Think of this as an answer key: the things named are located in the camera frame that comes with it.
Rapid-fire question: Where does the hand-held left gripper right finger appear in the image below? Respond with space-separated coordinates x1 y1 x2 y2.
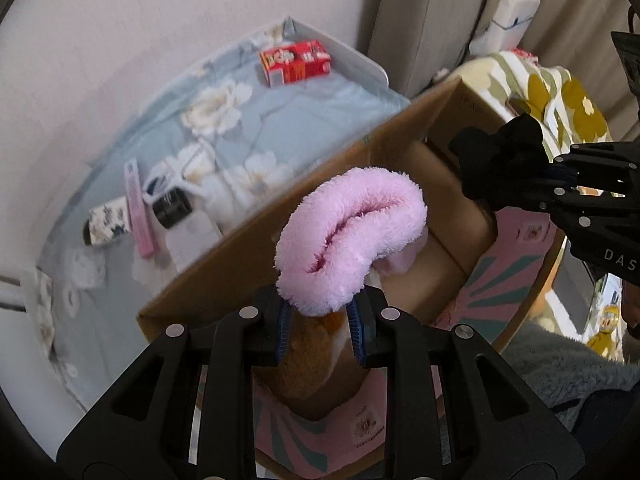
347 285 586 480

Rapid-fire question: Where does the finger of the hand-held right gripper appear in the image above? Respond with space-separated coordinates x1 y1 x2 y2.
552 141 640 195
537 182 640 242

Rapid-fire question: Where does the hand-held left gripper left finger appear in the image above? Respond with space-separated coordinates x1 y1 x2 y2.
56 285 293 480

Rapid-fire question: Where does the black cloth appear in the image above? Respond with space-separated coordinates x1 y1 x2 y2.
447 112 557 211

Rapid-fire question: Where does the cardboard box with pink print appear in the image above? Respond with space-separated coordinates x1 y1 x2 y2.
137 77 571 480

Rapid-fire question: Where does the pink fluffy slipper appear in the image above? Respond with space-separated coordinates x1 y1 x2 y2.
274 166 429 317

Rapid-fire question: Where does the translucent white plastic case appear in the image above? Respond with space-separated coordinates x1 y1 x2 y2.
164 210 224 273

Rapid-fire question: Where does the brown plush item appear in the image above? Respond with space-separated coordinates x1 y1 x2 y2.
267 310 351 403

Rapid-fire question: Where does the yellow flowered blanket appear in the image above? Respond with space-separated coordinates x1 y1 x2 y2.
450 50 612 161

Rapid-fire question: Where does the yellow printed packet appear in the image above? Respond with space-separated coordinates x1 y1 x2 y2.
587 305 626 358

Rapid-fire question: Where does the grey fluffy blanket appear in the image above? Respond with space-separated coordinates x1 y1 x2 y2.
500 322 626 443

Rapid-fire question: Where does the black jar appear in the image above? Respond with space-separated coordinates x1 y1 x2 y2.
151 187 193 227

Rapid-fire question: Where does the white tissue pack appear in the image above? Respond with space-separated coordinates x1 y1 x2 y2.
470 0 542 56

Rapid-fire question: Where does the pink tube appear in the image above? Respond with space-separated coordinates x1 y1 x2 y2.
123 159 156 259

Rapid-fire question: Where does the white round gadget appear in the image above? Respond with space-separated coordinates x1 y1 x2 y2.
142 150 216 206

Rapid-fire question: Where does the grey upholstered headboard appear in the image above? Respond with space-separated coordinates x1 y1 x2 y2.
367 0 531 98

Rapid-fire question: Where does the blue floral bedsheet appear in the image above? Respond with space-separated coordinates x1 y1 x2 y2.
35 17 411 411

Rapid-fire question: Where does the white plastic board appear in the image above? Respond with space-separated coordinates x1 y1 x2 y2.
287 16 392 89

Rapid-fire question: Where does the red printed carton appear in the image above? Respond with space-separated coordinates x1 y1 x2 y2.
259 40 333 88

